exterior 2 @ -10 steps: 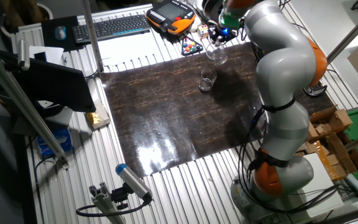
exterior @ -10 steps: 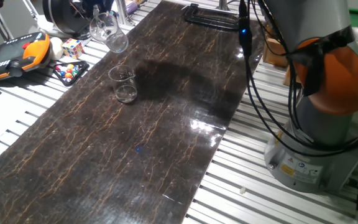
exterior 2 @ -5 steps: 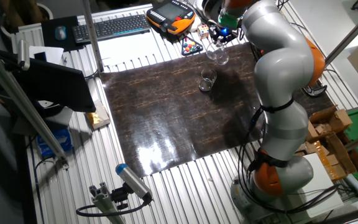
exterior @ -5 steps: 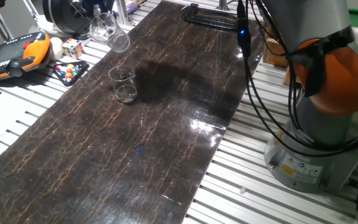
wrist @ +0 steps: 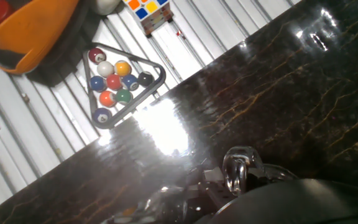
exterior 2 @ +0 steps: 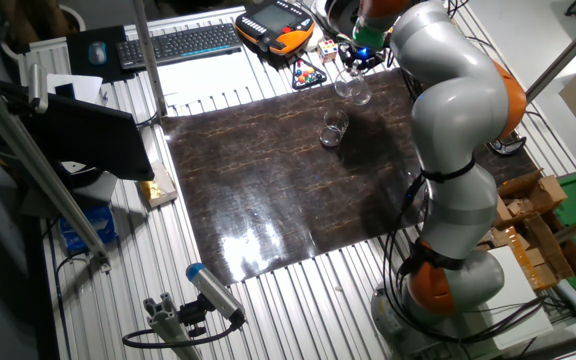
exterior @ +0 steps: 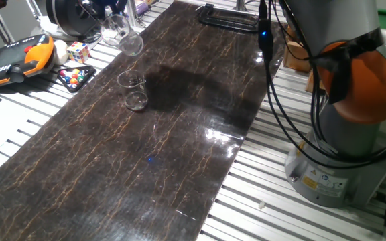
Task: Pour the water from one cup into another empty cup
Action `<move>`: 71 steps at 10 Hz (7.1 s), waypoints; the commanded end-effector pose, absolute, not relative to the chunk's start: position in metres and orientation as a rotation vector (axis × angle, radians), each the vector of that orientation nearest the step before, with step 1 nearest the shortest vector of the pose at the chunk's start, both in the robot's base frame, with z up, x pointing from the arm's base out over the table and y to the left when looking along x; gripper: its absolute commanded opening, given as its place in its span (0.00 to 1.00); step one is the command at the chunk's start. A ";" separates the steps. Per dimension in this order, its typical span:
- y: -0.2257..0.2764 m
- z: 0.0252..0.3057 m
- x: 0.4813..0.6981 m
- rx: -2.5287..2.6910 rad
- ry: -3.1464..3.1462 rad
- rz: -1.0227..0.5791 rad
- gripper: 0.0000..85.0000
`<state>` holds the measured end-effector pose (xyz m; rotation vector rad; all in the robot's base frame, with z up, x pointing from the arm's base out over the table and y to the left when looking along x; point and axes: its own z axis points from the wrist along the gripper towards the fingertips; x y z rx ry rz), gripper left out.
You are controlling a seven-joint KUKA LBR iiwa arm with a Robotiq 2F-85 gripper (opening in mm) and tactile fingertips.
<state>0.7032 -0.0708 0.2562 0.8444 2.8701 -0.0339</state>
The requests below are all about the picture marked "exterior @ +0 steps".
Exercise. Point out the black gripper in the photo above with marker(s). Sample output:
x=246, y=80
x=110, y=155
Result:
x=109, y=6

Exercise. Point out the clear ribbed plastic cup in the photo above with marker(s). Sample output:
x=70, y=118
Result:
x=126, y=40

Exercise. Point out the clear glass beaker cup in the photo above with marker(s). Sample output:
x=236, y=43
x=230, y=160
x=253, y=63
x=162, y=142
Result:
x=134, y=93

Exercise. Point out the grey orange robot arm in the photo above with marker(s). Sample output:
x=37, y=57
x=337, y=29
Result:
x=347, y=26

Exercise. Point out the purple object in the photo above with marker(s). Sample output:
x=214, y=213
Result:
x=142, y=7

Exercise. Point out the rubik's cube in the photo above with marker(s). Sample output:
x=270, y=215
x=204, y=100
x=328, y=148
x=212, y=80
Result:
x=78, y=52

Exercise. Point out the black filament spool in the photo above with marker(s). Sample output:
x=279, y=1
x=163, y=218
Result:
x=69, y=16

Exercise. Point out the white egg shaped object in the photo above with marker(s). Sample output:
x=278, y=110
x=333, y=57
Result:
x=60, y=52

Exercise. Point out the billiard ball triangle toy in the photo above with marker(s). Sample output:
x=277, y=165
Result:
x=74, y=78

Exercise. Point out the black clamp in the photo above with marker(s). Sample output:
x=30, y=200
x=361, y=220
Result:
x=226, y=20

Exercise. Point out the orange black teach pendant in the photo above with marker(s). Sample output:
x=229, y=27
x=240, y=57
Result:
x=12, y=63

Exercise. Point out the dark marble pattern mat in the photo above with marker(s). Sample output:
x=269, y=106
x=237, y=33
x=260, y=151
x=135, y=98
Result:
x=129, y=167

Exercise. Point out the silver metal post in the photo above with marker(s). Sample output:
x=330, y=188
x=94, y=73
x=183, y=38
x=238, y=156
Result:
x=132, y=11

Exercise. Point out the thin aluminium frame bar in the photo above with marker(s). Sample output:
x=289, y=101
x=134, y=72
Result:
x=32, y=10

